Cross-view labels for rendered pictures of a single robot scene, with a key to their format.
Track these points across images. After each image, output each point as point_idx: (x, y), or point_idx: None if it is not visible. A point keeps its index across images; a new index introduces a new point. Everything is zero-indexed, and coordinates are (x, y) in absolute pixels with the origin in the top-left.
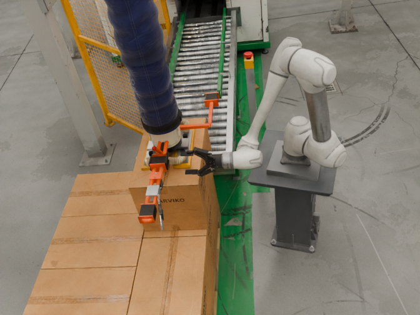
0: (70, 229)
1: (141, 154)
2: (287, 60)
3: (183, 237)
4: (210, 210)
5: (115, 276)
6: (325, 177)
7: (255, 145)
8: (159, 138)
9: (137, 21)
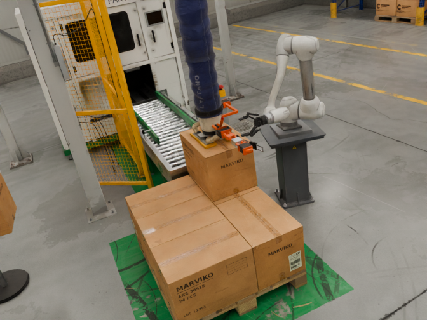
0: (152, 222)
1: (195, 144)
2: (290, 43)
3: (244, 194)
4: None
5: (216, 228)
6: (314, 129)
7: None
8: (213, 122)
9: (206, 28)
